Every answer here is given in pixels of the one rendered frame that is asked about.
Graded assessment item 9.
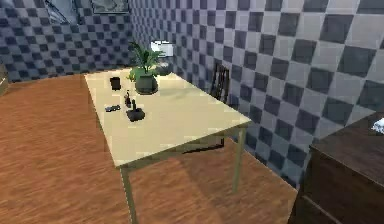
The green house plant in pot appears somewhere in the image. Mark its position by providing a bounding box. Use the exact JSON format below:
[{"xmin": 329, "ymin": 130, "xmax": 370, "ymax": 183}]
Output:
[{"xmin": 126, "ymin": 40, "xmax": 165, "ymax": 96}]

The brown furniture edge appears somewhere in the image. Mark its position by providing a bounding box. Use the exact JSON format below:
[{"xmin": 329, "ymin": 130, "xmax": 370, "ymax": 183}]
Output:
[{"xmin": 0, "ymin": 63, "xmax": 10, "ymax": 97}]

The white crumpled object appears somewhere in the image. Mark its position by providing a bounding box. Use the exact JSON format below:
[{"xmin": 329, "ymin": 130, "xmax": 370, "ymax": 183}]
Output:
[{"xmin": 371, "ymin": 118, "xmax": 384, "ymax": 135}]

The grey framed wall picture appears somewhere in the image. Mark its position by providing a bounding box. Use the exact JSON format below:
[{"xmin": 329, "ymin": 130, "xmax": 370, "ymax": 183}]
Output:
[{"xmin": 44, "ymin": 0, "xmax": 81, "ymax": 26}]

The black cup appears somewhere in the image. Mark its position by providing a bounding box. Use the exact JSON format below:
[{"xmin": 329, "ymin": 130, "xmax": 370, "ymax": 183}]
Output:
[{"xmin": 109, "ymin": 76, "xmax": 122, "ymax": 91}]

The dark wooden chair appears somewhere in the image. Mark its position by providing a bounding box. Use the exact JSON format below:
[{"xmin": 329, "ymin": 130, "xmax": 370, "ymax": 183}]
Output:
[{"xmin": 182, "ymin": 61, "xmax": 231, "ymax": 155}]

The dark round bowl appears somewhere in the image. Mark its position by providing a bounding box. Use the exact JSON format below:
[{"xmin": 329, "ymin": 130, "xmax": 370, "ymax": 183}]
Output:
[{"xmin": 155, "ymin": 61, "xmax": 174, "ymax": 77}]

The dark framed wall picture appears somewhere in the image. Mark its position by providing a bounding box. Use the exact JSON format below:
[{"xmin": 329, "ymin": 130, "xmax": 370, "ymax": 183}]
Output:
[{"xmin": 90, "ymin": 0, "xmax": 130, "ymax": 15}]

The dark brown wooden cabinet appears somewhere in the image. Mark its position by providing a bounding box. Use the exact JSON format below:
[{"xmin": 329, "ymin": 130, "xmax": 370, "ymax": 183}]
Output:
[{"xmin": 287, "ymin": 111, "xmax": 384, "ymax": 224}]

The pale yellow wooden table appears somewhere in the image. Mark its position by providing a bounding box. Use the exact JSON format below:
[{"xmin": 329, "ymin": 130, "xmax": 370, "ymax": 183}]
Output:
[{"xmin": 83, "ymin": 68, "xmax": 253, "ymax": 224}]

